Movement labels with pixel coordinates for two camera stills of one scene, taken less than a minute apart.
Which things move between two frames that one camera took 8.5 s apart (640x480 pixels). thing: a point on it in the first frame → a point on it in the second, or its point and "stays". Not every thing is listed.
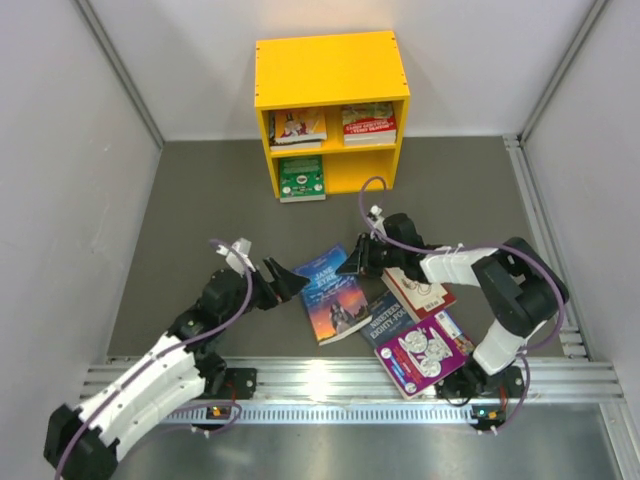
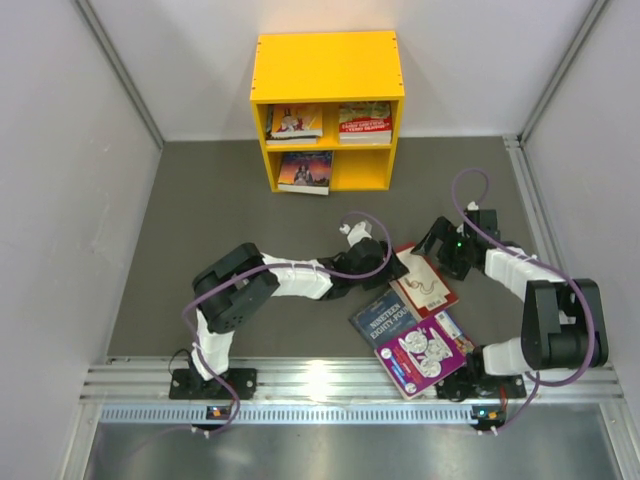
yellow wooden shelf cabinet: x=323 y=72 stays
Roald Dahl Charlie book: x=300 y=124 stays
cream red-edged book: x=418 y=299 stays
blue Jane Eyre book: x=335 y=302 → x=306 y=172
